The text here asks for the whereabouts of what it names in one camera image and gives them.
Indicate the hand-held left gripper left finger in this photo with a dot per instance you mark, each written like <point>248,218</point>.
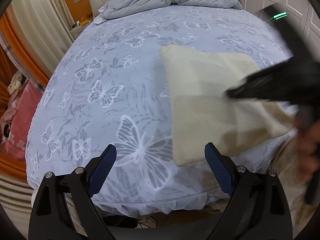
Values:
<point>102,170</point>

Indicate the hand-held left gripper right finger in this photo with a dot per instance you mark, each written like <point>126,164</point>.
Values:
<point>220,172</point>

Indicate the cream knitted cardigan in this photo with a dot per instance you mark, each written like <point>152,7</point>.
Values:
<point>200,92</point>

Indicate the person's right hand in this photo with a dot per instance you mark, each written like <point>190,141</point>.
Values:
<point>311,162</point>

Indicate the beige cloth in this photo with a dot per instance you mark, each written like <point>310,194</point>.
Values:
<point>277,116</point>

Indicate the bed with butterfly sheet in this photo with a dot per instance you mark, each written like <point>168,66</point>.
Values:
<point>87,120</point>

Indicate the beige fleece garment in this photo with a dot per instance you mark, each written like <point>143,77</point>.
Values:
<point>287,180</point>

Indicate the pink cushion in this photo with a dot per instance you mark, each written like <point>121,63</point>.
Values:
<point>20,120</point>

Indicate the cream plush item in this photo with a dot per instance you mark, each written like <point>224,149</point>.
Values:
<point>17,81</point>

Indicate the white nightstand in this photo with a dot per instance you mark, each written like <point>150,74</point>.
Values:
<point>77,31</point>

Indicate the grey duvet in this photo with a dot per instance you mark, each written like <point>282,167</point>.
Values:
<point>162,0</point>

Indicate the orange curtain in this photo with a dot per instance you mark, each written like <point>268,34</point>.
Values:
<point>15,45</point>

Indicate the cream curtain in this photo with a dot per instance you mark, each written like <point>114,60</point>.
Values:
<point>37,17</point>

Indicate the white wall switch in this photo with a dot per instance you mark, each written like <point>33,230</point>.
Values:
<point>78,0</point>

